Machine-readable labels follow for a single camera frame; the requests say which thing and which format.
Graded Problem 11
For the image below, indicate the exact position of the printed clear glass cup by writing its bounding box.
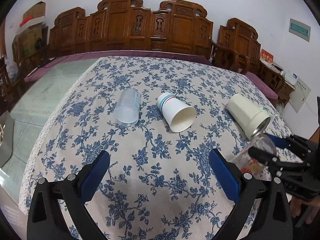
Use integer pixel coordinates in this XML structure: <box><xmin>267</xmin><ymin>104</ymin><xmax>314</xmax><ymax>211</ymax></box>
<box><xmin>230</xmin><ymin>134</ymin><xmax>277</xmax><ymax>177</ymax></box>

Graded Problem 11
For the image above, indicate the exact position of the green lidded plastic cup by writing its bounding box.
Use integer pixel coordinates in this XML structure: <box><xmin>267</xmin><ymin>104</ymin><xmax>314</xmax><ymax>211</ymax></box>
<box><xmin>259</xmin><ymin>107</ymin><xmax>268</xmax><ymax>113</ymax></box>

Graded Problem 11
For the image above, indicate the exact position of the striped white paper cup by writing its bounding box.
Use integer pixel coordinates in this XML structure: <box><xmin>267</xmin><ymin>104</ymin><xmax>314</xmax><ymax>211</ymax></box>
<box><xmin>157</xmin><ymin>93</ymin><xmax>196</xmax><ymax>133</ymax></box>

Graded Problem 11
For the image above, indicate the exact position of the clear plastic cup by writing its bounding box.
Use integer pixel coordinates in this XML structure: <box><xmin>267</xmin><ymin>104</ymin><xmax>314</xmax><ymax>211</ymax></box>
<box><xmin>114</xmin><ymin>88</ymin><xmax>140</xmax><ymax>127</ymax></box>

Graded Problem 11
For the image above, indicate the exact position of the person's right hand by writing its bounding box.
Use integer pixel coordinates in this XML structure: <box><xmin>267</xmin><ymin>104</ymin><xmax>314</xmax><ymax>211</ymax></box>
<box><xmin>290</xmin><ymin>194</ymin><xmax>320</xmax><ymax>225</ymax></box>

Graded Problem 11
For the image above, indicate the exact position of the cream insulated tumbler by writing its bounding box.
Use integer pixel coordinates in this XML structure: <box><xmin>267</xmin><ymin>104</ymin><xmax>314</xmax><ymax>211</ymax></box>
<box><xmin>227</xmin><ymin>94</ymin><xmax>271</xmax><ymax>140</ymax></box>

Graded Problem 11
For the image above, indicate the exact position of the purple armchair cushion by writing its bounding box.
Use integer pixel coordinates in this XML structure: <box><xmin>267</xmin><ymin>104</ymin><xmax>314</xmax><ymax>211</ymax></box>
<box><xmin>245</xmin><ymin>72</ymin><xmax>278</xmax><ymax>100</ymax></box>

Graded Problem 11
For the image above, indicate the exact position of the red sign card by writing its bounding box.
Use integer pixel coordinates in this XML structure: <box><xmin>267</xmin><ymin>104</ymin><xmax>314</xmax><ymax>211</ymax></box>
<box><xmin>260</xmin><ymin>49</ymin><xmax>274</xmax><ymax>64</ymax></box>

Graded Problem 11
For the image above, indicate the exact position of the blue floral tablecloth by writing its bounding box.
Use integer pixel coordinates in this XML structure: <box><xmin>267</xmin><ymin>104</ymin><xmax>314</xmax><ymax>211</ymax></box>
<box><xmin>19</xmin><ymin>56</ymin><xmax>291</xmax><ymax>239</ymax></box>

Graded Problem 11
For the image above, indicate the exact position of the cardboard box stack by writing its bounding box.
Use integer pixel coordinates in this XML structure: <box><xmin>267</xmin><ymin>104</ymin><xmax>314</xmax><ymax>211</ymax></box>
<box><xmin>12</xmin><ymin>1</ymin><xmax>46</xmax><ymax>64</ymax></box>

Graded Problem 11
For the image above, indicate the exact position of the carved wooden sofa bench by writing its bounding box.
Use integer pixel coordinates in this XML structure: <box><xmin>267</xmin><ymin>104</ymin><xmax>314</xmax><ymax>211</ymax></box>
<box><xmin>49</xmin><ymin>0</ymin><xmax>213</xmax><ymax>59</ymax></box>

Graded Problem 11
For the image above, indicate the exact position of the white wall panel box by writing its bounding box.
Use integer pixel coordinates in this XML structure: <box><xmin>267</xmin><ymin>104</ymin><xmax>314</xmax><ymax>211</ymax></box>
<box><xmin>289</xmin><ymin>78</ymin><xmax>311</xmax><ymax>113</ymax></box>

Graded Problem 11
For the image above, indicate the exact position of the wall notice plaque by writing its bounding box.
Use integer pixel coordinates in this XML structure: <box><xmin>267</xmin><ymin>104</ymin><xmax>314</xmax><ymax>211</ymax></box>
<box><xmin>289</xmin><ymin>18</ymin><xmax>311</xmax><ymax>42</ymax></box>

